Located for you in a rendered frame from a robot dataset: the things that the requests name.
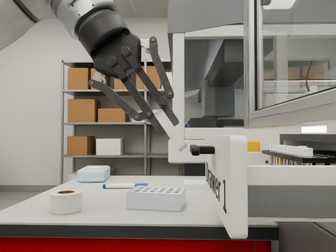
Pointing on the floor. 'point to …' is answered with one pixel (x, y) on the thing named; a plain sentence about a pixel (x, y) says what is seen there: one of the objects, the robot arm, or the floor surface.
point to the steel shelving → (108, 122)
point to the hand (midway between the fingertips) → (170, 130)
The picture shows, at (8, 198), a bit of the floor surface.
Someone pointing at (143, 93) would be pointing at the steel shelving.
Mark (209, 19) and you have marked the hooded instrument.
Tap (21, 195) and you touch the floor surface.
